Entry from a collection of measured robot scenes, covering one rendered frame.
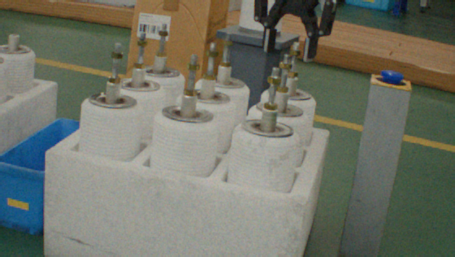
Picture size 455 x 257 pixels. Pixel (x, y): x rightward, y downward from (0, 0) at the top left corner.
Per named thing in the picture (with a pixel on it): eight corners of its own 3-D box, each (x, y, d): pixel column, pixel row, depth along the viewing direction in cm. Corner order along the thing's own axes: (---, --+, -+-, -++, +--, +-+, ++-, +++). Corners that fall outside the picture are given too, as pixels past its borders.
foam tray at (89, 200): (123, 180, 148) (129, 94, 143) (314, 219, 141) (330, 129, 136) (43, 256, 111) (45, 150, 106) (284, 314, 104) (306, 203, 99)
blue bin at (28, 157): (56, 172, 147) (59, 116, 143) (105, 184, 145) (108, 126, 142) (-10, 224, 118) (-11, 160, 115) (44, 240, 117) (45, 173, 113)
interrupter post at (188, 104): (198, 119, 108) (201, 97, 107) (183, 119, 106) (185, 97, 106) (191, 114, 110) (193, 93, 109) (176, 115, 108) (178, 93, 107)
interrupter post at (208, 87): (214, 98, 120) (217, 78, 119) (213, 102, 118) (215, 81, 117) (200, 96, 120) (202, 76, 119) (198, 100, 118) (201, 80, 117)
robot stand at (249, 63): (223, 149, 176) (239, 23, 168) (282, 163, 172) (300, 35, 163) (199, 165, 163) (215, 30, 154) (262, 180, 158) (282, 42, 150)
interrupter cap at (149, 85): (166, 93, 119) (166, 89, 119) (121, 93, 116) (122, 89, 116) (152, 81, 126) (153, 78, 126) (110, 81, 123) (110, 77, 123)
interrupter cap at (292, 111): (312, 115, 117) (313, 111, 117) (282, 121, 112) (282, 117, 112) (276, 103, 122) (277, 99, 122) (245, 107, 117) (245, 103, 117)
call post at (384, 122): (340, 241, 132) (370, 75, 124) (376, 246, 131) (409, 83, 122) (337, 256, 126) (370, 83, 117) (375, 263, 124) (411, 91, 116)
